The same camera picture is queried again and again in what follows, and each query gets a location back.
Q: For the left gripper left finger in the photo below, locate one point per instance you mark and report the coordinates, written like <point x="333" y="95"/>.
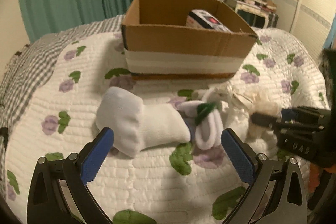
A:
<point x="46" y="201"/>

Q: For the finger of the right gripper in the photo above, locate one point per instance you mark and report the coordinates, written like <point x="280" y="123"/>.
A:
<point x="304" y="111"/>
<point x="264" y="120"/>

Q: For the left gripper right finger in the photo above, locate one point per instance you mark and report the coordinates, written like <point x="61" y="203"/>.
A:
<point x="287" y="202"/>

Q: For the cream fluffy soft item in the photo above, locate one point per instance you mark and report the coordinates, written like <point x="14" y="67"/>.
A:
<point x="261" y="103"/>

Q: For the white sock bundle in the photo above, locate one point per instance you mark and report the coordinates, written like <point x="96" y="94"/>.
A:
<point x="138" y="126"/>

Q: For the patterned tissue pack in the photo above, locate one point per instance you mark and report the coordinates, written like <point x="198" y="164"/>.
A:
<point x="201" y="19"/>

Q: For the hanging clothes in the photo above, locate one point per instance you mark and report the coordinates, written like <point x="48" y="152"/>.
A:
<point x="329" y="42"/>

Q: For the white floral quilt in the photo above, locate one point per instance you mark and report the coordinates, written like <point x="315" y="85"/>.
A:
<point x="154" y="171"/>

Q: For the white louvred wardrobe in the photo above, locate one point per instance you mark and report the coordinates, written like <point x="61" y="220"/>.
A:
<point x="308" y="20"/>

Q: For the white dressing table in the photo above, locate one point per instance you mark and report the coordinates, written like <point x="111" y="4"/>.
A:
<point x="270" y="17"/>

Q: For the grey checked bedsheet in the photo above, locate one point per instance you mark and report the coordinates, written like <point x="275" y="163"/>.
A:
<point x="33" y="66"/>

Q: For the brown cardboard box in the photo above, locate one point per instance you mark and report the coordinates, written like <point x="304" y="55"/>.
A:
<point x="158" y="45"/>

